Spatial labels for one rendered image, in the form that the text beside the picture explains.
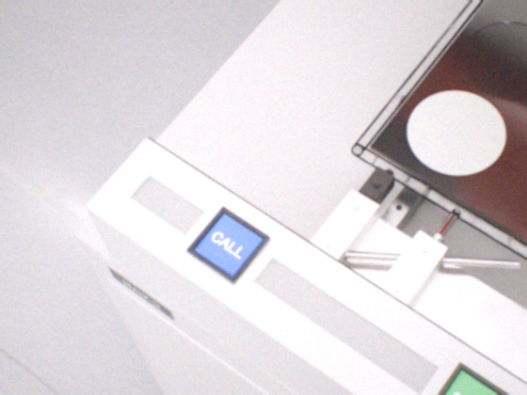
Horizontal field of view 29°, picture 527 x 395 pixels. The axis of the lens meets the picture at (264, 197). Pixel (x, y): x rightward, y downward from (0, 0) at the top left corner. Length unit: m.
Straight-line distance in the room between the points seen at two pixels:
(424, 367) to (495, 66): 0.37
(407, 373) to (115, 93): 1.42
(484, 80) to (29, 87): 1.35
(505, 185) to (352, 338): 0.24
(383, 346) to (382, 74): 0.40
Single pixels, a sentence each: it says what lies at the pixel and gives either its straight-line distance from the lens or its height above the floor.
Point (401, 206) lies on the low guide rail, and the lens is 1.10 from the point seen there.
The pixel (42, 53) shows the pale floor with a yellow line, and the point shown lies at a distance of 2.33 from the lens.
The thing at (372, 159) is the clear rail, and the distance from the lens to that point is 1.06.
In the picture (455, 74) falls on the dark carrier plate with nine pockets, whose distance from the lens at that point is 1.12.
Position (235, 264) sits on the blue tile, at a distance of 0.95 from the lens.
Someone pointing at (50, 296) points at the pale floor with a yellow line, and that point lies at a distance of 2.05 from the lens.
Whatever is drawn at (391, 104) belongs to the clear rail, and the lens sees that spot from 1.10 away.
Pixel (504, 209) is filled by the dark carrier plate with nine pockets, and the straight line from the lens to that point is 1.05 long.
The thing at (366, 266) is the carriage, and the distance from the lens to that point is 1.04.
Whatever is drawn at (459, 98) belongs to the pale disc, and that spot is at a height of 0.90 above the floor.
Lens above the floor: 1.83
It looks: 63 degrees down
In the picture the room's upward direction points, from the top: 9 degrees counter-clockwise
